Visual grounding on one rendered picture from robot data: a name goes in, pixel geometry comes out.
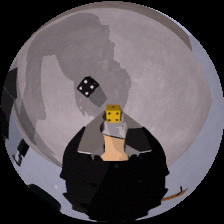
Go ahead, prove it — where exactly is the yellow die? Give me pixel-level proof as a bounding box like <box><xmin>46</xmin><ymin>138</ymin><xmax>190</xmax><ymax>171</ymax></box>
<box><xmin>106</xmin><ymin>105</ymin><xmax>121</xmax><ymax>123</ymax></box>

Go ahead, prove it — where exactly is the tan square mat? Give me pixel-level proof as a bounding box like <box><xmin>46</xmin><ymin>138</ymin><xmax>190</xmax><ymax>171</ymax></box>
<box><xmin>101</xmin><ymin>134</ymin><xmax>128</xmax><ymax>161</ymax></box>

